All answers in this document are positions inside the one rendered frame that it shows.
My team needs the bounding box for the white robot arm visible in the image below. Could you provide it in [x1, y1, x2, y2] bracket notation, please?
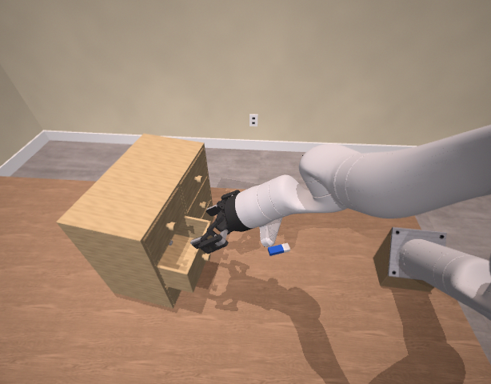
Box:
[235, 125, 491, 321]

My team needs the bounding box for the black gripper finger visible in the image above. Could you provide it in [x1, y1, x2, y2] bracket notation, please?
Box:
[206, 190, 240, 216]
[190, 214, 229, 254]

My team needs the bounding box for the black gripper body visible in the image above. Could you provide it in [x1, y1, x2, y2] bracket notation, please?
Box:
[215, 193, 253, 234]

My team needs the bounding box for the small wooden chest of drawers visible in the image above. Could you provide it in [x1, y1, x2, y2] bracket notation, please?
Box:
[56, 134, 206, 309]

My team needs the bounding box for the brown wooden drawer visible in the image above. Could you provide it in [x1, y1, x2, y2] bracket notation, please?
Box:
[156, 216, 211, 293]
[201, 201, 214, 221]
[143, 188, 185, 265]
[179, 150, 207, 210]
[186, 178, 210, 218]
[166, 287, 180, 304]

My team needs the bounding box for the blue and white eraser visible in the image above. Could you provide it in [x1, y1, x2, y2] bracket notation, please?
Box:
[268, 243, 290, 256]

